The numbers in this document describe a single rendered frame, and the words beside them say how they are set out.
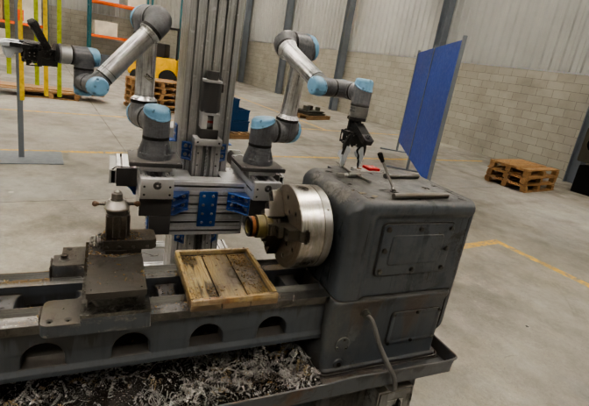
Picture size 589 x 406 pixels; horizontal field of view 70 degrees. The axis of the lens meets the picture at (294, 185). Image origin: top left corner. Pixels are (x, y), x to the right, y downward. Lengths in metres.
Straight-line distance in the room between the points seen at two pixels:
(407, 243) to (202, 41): 1.29
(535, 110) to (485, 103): 1.44
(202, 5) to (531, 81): 11.00
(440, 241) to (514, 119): 10.93
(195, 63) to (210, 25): 0.19
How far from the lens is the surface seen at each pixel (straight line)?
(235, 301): 1.45
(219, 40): 2.13
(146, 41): 1.89
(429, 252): 1.73
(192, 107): 2.13
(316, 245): 1.49
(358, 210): 1.45
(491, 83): 13.10
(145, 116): 1.95
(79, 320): 1.36
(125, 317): 1.35
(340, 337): 1.71
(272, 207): 1.57
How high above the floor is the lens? 1.67
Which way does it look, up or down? 16 degrees down
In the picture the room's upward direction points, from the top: 9 degrees clockwise
